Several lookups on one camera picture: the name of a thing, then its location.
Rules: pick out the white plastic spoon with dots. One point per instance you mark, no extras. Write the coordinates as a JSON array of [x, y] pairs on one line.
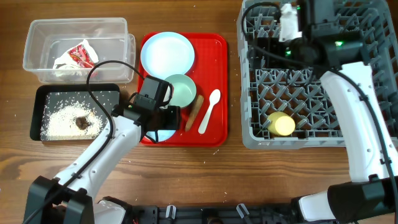
[[213, 99]]

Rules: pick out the red snack wrapper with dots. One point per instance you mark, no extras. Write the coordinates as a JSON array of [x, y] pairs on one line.
[[83, 56]]

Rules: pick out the light blue plate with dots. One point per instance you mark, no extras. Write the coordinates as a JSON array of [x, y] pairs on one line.
[[167, 53]]

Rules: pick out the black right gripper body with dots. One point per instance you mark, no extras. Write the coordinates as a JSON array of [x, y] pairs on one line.
[[273, 43]]

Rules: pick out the brown food scrap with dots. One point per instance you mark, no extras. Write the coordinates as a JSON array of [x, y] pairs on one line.
[[82, 123]]

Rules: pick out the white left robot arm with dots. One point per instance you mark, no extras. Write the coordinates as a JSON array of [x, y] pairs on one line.
[[69, 196]]

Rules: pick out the white napkin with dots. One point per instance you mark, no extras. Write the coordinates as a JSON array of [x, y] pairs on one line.
[[62, 66]]

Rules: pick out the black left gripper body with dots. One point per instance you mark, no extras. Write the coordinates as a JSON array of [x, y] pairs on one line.
[[168, 119]]

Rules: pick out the yellow plastic cup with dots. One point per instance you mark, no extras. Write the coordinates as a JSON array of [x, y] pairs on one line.
[[281, 124]]

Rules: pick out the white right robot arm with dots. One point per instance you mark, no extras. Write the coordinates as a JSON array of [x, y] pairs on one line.
[[340, 60]]

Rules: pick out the white rice pile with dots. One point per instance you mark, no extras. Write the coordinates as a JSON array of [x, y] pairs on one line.
[[60, 124]]

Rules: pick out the small light blue bowl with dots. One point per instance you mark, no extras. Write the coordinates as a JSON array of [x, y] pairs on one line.
[[160, 135]]

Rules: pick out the grey dishwasher rack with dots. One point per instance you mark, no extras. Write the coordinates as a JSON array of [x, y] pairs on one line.
[[269, 89]]

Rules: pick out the red serving tray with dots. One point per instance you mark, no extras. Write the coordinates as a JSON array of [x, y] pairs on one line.
[[209, 72]]

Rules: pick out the black tray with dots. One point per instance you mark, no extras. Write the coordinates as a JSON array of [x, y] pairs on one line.
[[49, 96]]

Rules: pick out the brown carrot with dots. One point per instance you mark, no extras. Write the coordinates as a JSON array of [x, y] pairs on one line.
[[194, 112]]

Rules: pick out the mint green bowl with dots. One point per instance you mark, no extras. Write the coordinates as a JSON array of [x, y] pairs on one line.
[[184, 90]]

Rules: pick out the clear plastic bin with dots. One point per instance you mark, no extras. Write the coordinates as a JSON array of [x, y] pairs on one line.
[[48, 39]]

